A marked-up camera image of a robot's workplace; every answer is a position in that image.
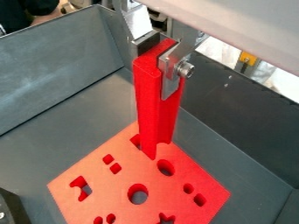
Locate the person in dark shirt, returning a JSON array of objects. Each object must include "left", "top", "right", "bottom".
[{"left": 0, "top": 0, "right": 80, "bottom": 34}]

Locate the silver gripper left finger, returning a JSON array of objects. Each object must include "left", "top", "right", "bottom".
[{"left": 112, "top": 0, "right": 160, "bottom": 58}]

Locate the red shape sorter board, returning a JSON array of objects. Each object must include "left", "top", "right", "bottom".
[{"left": 48, "top": 123, "right": 229, "bottom": 224}]

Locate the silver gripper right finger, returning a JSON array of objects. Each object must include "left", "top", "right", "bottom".
[{"left": 157, "top": 20, "right": 206, "bottom": 100}]

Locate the red arch block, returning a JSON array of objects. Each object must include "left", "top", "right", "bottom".
[{"left": 132, "top": 38, "right": 184, "bottom": 160}]

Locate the black object at corner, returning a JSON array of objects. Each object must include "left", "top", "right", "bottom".
[{"left": 0, "top": 187, "right": 32, "bottom": 224}]

